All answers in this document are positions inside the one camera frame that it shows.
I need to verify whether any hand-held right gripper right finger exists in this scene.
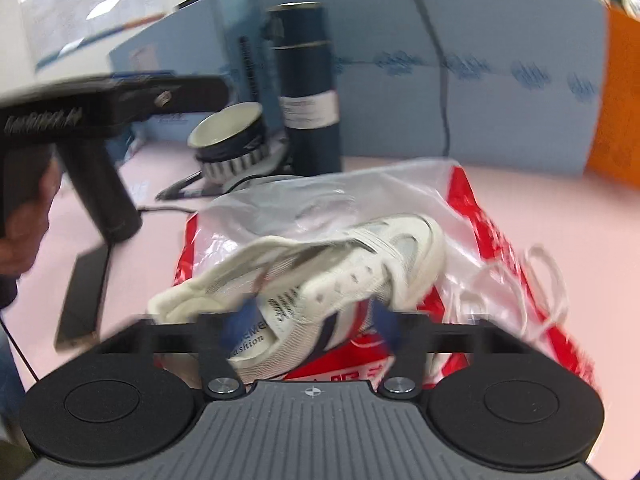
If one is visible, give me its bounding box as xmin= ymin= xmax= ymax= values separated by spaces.
xmin=371 ymin=305 xmax=538 ymax=401

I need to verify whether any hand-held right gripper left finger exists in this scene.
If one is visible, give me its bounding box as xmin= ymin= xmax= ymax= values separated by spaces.
xmin=100 ymin=300 xmax=261 ymax=402

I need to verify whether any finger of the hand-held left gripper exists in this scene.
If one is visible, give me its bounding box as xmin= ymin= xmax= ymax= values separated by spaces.
xmin=165 ymin=75 xmax=232 ymax=113

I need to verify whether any white sneaker shoe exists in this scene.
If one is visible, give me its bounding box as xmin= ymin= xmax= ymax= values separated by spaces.
xmin=147 ymin=214 xmax=447 ymax=377

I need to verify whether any person's left hand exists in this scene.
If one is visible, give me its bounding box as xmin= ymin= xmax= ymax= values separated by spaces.
xmin=0 ymin=164 xmax=62 ymax=280

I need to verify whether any dark blue bowl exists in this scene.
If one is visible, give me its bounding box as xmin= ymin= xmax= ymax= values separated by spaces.
xmin=189 ymin=102 xmax=267 ymax=162

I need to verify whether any light blue carton white label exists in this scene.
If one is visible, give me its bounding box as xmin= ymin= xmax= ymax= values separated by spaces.
xmin=109 ymin=0 xmax=281 ymax=161

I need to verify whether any white striped bowl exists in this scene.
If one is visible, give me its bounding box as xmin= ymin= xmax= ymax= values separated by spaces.
xmin=197 ymin=135 xmax=287 ymax=187

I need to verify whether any black marker pen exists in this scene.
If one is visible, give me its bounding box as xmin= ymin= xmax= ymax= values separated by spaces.
xmin=156 ymin=170 xmax=207 ymax=202

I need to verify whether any dark blue vacuum bottle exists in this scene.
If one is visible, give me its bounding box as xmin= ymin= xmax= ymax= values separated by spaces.
xmin=265 ymin=2 xmax=344 ymax=179

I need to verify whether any red and white plastic bag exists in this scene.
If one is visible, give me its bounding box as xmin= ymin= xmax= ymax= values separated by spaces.
xmin=172 ymin=157 xmax=601 ymax=397

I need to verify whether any black smartphone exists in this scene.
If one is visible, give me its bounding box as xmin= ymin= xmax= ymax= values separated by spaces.
xmin=54 ymin=245 xmax=112 ymax=352

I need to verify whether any large light blue carton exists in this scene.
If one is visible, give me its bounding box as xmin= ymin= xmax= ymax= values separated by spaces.
xmin=255 ymin=0 xmax=609 ymax=177

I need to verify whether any orange cardboard box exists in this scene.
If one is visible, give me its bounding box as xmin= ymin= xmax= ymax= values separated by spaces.
xmin=585 ymin=5 xmax=640 ymax=182

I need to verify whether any wall poster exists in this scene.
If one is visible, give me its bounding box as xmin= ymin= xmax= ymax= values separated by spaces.
xmin=20 ymin=0 xmax=167 ymax=72

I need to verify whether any thin black cable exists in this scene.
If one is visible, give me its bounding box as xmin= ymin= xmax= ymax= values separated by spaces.
xmin=0 ymin=305 xmax=42 ymax=384

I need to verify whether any hanging black cable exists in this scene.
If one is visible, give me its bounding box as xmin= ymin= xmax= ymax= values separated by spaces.
xmin=405 ymin=0 xmax=454 ymax=159

